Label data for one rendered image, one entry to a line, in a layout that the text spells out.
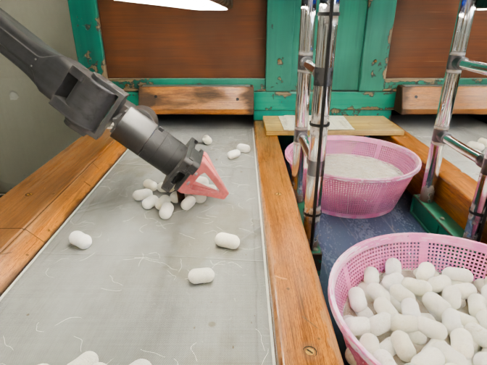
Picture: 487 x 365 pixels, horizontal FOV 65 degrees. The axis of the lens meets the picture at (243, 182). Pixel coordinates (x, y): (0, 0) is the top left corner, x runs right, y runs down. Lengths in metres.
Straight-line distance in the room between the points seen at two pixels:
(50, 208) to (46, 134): 1.60
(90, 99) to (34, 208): 0.19
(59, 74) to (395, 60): 0.82
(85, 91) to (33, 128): 1.67
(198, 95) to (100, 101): 0.46
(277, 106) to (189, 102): 0.24
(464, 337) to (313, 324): 0.15
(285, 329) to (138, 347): 0.14
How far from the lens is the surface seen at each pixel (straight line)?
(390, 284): 0.49
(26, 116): 2.25
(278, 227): 0.52
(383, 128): 0.99
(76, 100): 0.60
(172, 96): 1.02
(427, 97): 1.11
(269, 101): 1.06
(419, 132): 1.13
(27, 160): 2.34
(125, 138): 0.59
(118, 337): 0.42
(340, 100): 1.09
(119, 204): 0.67
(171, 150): 0.59
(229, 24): 1.05
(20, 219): 0.62
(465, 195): 0.71
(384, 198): 0.74
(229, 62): 1.06
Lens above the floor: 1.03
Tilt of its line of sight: 24 degrees down
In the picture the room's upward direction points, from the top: straight up
